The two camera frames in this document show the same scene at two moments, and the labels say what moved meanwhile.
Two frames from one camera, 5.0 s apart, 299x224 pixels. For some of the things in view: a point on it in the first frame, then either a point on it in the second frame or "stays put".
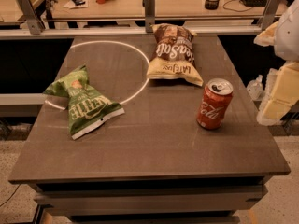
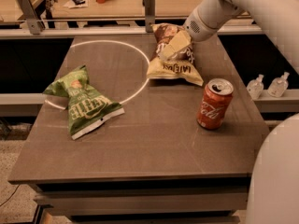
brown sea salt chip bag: x=173 y=56 stays put
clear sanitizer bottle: x=255 y=88 stays put
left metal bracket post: x=34 y=21 stays put
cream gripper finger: x=286 y=92 → x=210 y=17
